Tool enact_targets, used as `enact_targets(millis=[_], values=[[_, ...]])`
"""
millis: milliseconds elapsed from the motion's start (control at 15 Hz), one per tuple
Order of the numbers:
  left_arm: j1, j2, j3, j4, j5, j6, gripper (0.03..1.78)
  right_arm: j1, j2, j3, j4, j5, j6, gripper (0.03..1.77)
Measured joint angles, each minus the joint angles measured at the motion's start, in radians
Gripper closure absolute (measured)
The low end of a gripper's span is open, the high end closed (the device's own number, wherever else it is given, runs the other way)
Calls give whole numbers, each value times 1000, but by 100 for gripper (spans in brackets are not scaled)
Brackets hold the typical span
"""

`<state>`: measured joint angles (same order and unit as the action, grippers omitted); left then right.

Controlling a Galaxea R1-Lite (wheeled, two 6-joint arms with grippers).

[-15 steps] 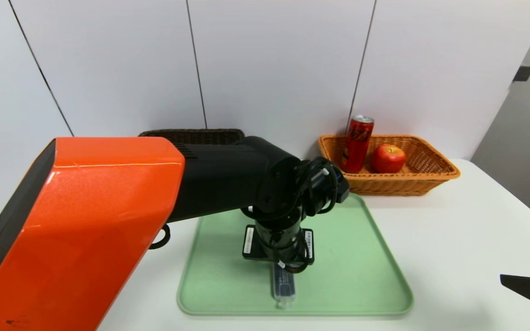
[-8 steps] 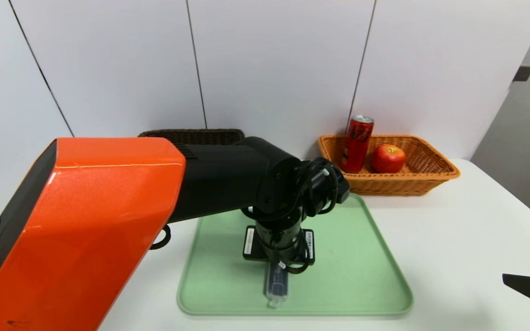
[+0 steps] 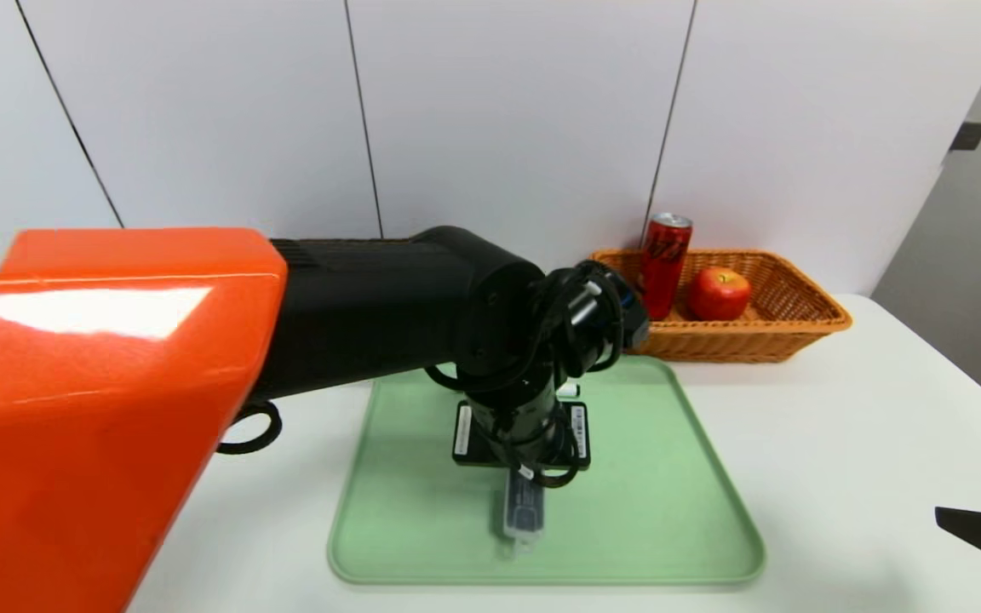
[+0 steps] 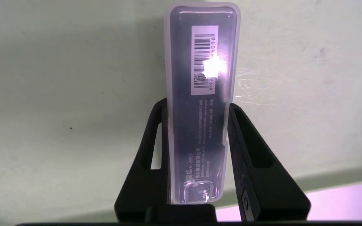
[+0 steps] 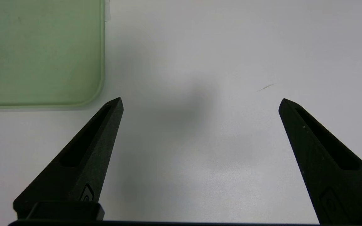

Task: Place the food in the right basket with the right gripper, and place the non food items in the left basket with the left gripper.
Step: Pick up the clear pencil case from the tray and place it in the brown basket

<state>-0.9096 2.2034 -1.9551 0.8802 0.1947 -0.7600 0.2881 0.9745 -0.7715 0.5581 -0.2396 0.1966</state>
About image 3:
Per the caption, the orange wicker basket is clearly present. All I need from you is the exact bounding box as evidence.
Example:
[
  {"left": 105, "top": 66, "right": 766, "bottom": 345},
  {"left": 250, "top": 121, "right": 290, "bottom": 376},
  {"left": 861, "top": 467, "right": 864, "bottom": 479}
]
[{"left": 589, "top": 247, "right": 854, "bottom": 364}]

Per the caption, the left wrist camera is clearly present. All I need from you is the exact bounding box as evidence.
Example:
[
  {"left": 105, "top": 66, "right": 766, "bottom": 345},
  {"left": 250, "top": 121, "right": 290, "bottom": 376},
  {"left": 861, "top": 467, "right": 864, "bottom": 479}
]
[{"left": 593, "top": 271, "right": 652, "bottom": 352}]

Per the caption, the light green plastic tray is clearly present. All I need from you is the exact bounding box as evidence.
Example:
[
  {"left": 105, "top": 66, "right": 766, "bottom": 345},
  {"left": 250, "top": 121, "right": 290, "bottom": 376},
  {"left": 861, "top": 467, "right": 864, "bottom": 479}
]
[{"left": 327, "top": 355, "right": 767, "bottom": 587}]

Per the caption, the red apple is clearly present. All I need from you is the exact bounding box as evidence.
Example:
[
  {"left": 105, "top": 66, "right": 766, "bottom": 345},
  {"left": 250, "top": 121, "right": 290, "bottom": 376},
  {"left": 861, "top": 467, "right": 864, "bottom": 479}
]
[{"left": 686, "top": 266, "right": 754, "bottom": 322}]

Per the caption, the clear plastic pencil lead case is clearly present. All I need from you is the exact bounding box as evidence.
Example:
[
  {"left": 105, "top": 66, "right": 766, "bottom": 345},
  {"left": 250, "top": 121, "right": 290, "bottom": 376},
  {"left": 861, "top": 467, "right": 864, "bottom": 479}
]
[{"left": 490, "top": 468, "right": 549, "bottom": 559}]

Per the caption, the red soda can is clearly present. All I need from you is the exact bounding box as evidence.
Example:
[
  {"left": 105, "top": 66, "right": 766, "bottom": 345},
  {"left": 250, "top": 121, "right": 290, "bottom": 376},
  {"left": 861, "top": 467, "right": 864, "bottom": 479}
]
[{"left": 637, "top": 213, "right": 695, "bottom": 322}]

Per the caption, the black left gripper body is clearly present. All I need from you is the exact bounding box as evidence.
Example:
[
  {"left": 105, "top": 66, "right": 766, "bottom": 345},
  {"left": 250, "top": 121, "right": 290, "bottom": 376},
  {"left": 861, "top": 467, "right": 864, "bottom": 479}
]
[{"left": 451, "top": 376, "right": 591, "bottom": 467}]

